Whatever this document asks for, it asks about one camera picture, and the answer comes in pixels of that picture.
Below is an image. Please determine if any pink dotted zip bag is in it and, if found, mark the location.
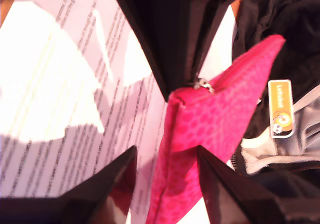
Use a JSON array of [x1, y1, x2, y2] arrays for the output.
[[146, 33, 286, 224]]

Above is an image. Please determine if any orange LeRobot sticker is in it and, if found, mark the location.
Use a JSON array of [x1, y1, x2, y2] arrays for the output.
[[267, 78, 295, 139]]

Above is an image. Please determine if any printed white paper sheet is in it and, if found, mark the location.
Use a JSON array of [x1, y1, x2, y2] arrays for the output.
[[0, 0, 238, 224]]

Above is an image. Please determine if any black jacket grey lining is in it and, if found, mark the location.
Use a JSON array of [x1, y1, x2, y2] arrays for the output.
[[231, 0, 320, 207]]

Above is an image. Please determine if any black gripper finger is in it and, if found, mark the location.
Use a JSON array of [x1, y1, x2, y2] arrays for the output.
[[59, 145, 138, 224], [198, 0, 253, 79], [108, 0, 201, 102], [198, 145, 291, 224]]

